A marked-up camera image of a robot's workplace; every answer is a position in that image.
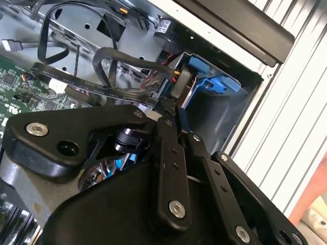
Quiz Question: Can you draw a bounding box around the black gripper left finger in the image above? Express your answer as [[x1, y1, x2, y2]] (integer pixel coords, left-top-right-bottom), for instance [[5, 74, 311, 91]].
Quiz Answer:
[[2, 98, 193, 232]]

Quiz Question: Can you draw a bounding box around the thick black disk power wire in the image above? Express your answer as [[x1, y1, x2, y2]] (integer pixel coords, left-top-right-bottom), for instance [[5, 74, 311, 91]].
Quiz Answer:
[[92, 47, 194, 99]]

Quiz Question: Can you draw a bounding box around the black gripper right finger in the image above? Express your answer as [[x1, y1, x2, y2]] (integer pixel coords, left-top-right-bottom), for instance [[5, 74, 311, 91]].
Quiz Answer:
[[175, 106, 307, 245]]

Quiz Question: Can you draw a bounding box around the black printed disk wire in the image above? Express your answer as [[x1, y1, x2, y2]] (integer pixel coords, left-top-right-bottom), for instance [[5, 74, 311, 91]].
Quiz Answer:
[[30, 62, 177, 113]]

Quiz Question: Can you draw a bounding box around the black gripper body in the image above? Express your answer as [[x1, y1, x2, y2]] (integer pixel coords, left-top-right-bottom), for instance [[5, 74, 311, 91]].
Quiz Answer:
[[38, 161, 233, 245]]

